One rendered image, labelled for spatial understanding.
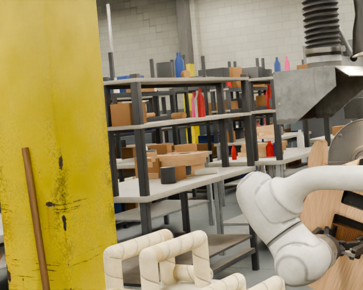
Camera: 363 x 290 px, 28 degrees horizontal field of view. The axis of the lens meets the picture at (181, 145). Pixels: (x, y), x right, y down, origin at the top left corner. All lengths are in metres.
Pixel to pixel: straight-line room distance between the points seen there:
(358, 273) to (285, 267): 0.43
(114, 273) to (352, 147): 1.06
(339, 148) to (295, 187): 0.55
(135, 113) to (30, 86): 2.34
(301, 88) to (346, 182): 0.39
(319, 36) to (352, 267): 0.65
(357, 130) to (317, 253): 0.60
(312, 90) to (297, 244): 0.45
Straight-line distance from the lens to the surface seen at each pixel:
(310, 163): 2.04
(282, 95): 1.95
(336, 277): 2.07
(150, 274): 1.28
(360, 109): 2.23
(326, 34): 2.08
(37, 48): 2.33
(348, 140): 2.20
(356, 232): 2.03
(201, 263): 1.41
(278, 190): 1.68
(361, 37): 1.97
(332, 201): 2.04
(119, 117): 4.70
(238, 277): 1.38
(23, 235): 2.44
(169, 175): 5.29
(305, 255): 1.66
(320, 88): 1.91
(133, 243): 1.37
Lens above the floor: 1.45
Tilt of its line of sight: 3 degrees down
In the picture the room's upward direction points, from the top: 5 degrees counter-clockwise
